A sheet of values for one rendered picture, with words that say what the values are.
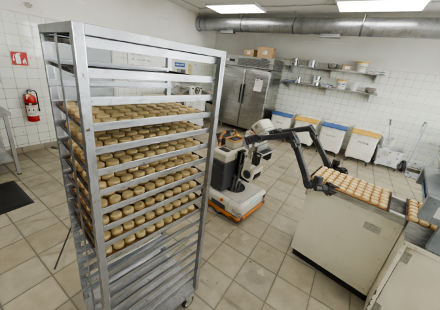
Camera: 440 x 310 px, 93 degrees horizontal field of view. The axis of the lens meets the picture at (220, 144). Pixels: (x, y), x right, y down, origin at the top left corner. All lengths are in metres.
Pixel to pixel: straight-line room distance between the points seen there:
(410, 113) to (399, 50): 1.36
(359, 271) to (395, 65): 4.76
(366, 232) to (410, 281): 0.36
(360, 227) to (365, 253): 0.22
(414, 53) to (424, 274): 4.91
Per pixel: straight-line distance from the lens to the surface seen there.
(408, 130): 6.34
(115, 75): 0.84
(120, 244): 1.23
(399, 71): 6.21
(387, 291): 2.19
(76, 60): 0.77
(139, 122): 0.91
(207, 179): 1.27
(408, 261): 2.01
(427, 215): 1.84
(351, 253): 2.30
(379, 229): 2.13
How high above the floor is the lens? 1.76
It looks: 21 degrees down
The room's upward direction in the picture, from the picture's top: 7 degrees clockwise
